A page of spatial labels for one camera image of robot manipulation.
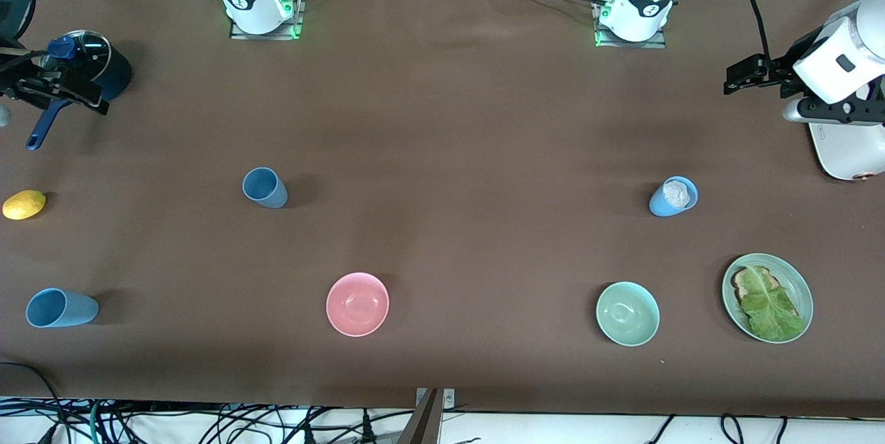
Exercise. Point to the mint green bowl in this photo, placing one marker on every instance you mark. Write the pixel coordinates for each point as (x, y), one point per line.
(628, 314)

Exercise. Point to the yellow lemon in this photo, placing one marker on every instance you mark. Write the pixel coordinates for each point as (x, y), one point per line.
(24, 205)

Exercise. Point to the crumpled white paper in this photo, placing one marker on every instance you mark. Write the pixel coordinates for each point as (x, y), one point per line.
(675, 193)

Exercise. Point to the dark blue saucepan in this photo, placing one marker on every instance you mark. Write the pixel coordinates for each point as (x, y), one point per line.
(119, 74)

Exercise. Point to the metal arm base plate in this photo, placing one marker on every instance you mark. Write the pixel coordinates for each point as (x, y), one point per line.
(632, 44)
(296, 12)

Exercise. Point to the green lettuce leaf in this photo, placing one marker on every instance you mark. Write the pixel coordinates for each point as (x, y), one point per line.
(771, 309)

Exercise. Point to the brown bar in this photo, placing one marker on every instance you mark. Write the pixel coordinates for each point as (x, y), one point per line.
(423, 423)

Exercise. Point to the white toaster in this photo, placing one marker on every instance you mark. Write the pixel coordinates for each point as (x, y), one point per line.
(850, 150)

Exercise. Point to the grey table edge bracket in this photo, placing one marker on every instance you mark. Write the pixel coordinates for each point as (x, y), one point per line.
(449, 398)

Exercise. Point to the green plate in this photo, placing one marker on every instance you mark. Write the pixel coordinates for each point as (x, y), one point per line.
(800, 292)

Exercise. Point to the light blue cup with paper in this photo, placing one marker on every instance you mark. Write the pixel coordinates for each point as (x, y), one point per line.
(660, 205)

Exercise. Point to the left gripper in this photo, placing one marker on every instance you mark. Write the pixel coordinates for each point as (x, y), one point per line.
(780, 75)

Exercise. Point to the toast slice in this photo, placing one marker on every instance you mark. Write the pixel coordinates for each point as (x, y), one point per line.
(743, 281)

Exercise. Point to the pink bowl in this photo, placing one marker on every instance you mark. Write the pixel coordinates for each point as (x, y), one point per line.
(357, 304)

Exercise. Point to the dark blue cup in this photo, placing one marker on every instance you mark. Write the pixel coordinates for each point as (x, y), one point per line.
(266, 189)

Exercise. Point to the glass lid with blue knob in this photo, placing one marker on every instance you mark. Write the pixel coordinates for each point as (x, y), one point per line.
(90, 50)

